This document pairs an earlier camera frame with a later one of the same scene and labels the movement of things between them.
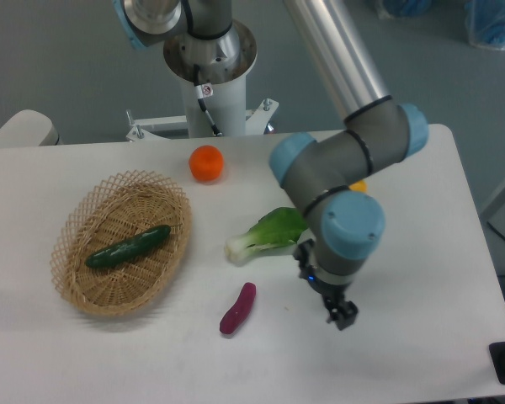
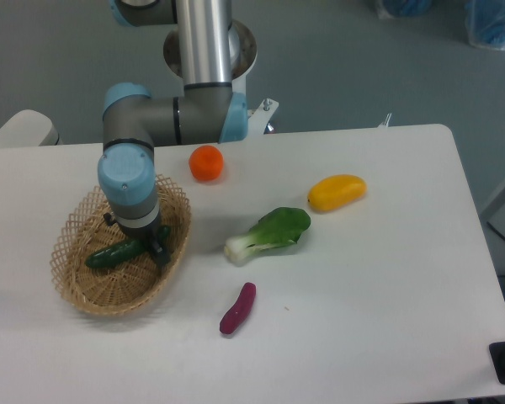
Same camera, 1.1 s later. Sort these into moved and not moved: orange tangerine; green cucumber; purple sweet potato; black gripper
Moved: black gripper
Not moved: orange tangerine; purple sweet potato; green cucumber
